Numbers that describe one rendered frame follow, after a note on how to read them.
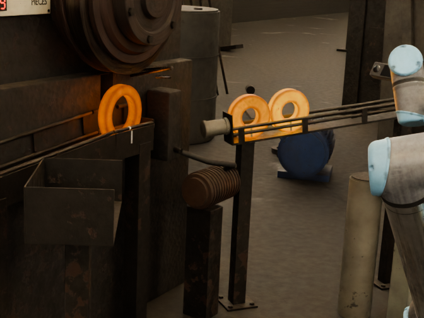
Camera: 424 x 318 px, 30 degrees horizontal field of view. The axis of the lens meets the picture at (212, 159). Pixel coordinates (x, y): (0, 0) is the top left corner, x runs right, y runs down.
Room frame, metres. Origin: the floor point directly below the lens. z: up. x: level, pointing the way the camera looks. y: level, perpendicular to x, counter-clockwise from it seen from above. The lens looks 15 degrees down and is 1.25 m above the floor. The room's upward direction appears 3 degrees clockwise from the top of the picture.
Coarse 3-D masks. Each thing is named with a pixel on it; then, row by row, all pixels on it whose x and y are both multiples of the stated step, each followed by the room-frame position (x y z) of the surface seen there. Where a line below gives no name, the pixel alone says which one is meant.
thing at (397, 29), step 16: (400, 0) 4.82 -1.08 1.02; (416, 0) 4.74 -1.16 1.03; (400, 16) 4.81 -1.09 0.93; (416, 16) 4.73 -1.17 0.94; (384, 32) 4.91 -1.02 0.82; (400, 32) 4.80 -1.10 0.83; (416, 32) 4.72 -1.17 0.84; (384, 48) 4.88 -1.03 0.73; (384, 80) 4.86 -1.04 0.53; (384, 96) 4.85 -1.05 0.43; (384, 112) 4.84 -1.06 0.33; (384, 128) 4.83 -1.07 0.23; (416, 128) 4.66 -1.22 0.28
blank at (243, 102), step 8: (240, 96) 2.70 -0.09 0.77; (248, 96) 2.68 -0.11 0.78; (256, 96) 2.69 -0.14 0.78; (232, 104) 2.68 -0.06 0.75; (240, 104) 2.67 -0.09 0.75; (248, 104) 2.68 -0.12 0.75; (256, 104) 2.69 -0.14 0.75; (264, 104) 2.70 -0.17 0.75; (232, 112) 2.66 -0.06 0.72; (240, 112) 2.67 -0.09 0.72; (256, 112) 2.71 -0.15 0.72; (264, 112) 2.71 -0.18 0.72; (240, 120) 2.67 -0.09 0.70; (256, 120) 2.71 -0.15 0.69; (264, 120) 2.71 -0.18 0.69; (256, 128) 2.69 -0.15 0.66; (248, 136) 2.68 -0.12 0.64; (256, 136) 2.70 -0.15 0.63
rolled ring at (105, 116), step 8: (112, 88) 2.39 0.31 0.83; (120, 88) 2.40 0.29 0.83; (128, 88) 2.43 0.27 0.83; (104, 96) 2.37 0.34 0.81; (112, 96) 2.36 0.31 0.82; (120, 96) 2.40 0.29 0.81; (128, 96) 2.44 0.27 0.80; (136, 96) 2.47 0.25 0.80; (104, 104) 2.35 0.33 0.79; (112, 104) 2.36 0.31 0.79; (128, 104) 2.48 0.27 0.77; (136, 104) 2.47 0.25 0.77; (104, 112) 2.34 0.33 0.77; (128, 112) 2.48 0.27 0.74; (136, 112) 2.47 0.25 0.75; (104, 120) 2.34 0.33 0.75; (128, 120) 2.47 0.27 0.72; (136, 120) 2.47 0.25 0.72; (104, 128) 2.35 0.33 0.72; (112, 128) 2.37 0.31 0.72
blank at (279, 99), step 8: (288, 88) 2.76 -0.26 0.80; (280, 96) 2.73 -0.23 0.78; (288, 96) 2.74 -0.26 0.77; (296, 96) 2.75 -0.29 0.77; (304, 96) 2.76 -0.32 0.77; (272, 104) 2.72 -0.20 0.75; (280, 104) 2.73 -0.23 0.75; (296, 104) 2.76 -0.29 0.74; (304, 104) 2.77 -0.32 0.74; (272, 112) 2.72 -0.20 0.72; (280, 112) 2.73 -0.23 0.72; (296, 112) 2.77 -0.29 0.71; (304, 112) 2.77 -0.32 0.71; (272, 120) 2.72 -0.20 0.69; (288, 128) 2.74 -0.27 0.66; (296, 128) 2.76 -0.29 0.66
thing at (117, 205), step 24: (48, 168) 1.97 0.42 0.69; (72, 168) 1.97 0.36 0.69; (96, 168) 1.97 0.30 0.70; (120, 168) 1.98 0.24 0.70; (24, 192) 1.71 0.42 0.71; (48, 192) 1.71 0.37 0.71; (72, 192) 1.71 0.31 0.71; (96, 192) 1.72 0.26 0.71; (120, 192) 1.98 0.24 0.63; (24, 216) 1.71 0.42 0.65; (48, 216) 1.71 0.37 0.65; (72, 216) 1.71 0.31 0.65; (96, 216) 1.72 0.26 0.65; (48, 240) 1.71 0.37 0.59; (72, 240) 1.71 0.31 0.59; (96, 240) 1.72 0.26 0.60; (72, 264) 1.84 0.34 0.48; (72, 288) 1.84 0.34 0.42; (72, 312) 1.84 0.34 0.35
